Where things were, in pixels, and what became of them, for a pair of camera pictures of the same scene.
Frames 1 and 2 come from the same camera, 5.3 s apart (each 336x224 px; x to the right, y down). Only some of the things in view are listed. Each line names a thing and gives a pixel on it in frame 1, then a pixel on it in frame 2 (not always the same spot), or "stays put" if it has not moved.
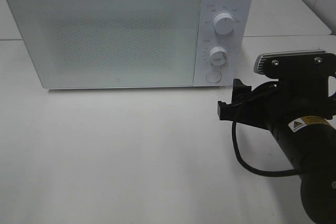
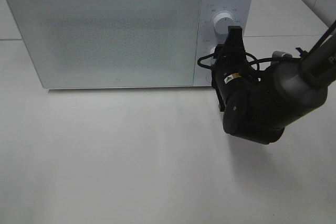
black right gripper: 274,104 -> 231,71
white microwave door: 110,37 stays put
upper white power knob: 223,23 stays put
